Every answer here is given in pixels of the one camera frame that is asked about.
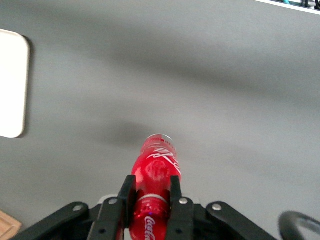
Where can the beige plastic tray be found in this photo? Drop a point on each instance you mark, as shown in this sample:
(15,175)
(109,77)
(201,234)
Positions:
(12,82)

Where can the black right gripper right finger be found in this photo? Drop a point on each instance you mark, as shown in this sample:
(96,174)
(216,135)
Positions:
(182,220)

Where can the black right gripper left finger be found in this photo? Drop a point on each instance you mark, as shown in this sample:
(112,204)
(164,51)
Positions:
(110,220)

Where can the red coke bottle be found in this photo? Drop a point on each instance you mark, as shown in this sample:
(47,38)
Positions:
(155,170)

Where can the oak wooden drawer cabinet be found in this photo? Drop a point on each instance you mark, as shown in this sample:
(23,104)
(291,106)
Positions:
(7,227)

